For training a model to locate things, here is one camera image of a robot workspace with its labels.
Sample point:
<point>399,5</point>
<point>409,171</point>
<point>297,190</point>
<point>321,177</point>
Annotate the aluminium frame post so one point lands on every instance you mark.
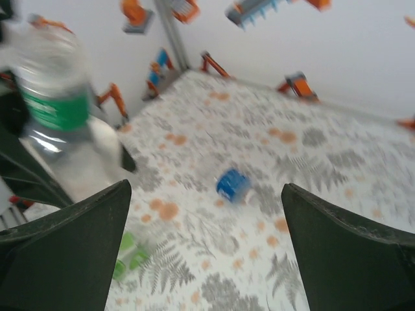
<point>173,35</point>

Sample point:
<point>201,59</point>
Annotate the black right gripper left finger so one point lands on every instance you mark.
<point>58,259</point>

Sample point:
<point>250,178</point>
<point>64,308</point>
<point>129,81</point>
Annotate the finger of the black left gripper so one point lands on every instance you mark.
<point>129,163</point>
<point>29,175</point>

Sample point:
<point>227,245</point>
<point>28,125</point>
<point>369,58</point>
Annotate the clear bottle dark green label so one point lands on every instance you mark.
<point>55,107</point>

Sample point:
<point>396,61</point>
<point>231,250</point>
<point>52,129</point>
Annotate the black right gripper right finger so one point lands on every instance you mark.
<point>356,265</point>

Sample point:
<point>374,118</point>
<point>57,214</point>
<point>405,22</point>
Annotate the green plastic packet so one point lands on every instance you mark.
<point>129,256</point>

